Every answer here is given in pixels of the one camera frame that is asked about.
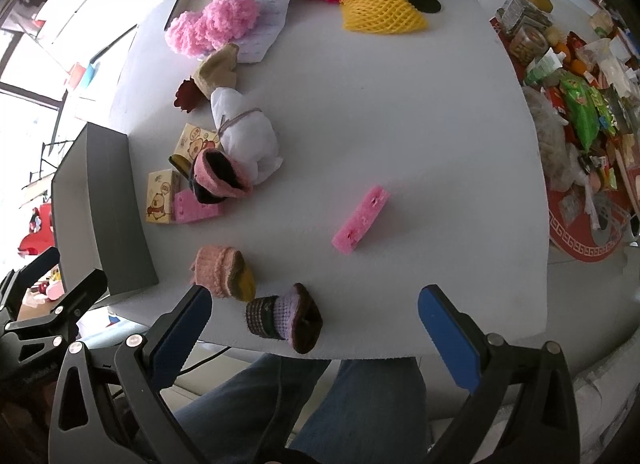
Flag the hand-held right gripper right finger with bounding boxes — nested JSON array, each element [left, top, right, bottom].
[[417, 284, 581, 464]]

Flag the pile of snacks and jars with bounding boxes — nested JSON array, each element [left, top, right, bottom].
[[490, 9, 640, 262]]

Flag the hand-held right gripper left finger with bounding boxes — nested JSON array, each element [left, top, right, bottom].
[[48, 285, 213, 464]]

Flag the clear jar of nuts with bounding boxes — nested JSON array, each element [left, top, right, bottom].
[[510, 24, 551, 65]]

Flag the light pink fluffy yarn ball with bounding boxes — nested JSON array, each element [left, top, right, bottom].
[[165, 0, 261, 58]]

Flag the beige knit sock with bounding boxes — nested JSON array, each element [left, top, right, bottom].
[[192, 43, 241, 98]]

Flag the clear jar with yellow lid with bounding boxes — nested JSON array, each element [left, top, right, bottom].
[[497, 0, 555, 38]]

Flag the clear plastic bag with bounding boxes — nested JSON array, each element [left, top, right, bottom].
[[522, 87, 588, 192]]

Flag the green snack bag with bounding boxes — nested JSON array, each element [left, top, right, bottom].
[[557, 72, 601, 152]]

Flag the purple knit shoe brown sole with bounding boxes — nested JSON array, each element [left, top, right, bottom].
[[245, 283, 323, 355]]

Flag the person's legs in jeans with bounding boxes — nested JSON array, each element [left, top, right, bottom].
[[170, 354, 431, 464]]

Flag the grey cardboard box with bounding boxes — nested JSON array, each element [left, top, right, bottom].
[[51, 123, 160, 306]]

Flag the pink sponge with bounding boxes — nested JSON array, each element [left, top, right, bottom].
[[331, 185, 391, 256], [172, 188, 224, 224]]

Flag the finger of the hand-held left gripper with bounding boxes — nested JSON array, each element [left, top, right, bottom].
[[5, 269, 109, 365], [0, 247, 61, 315]]

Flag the pink and black knit sock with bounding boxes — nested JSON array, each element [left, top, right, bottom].
[[187, 149, 253, 205]]

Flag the pink knit sock yellow sole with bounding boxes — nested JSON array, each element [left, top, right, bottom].
[[189, 243, 257, 302]]

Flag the white foam sheet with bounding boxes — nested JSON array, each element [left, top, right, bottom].
[[220, 0, 297, 64]]

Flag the red toy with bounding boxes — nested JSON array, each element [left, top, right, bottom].
[[17, 201, 58, 257]]

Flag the yellow foam fruit net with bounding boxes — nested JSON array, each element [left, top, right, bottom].
[[340, 0, 431, 34]]

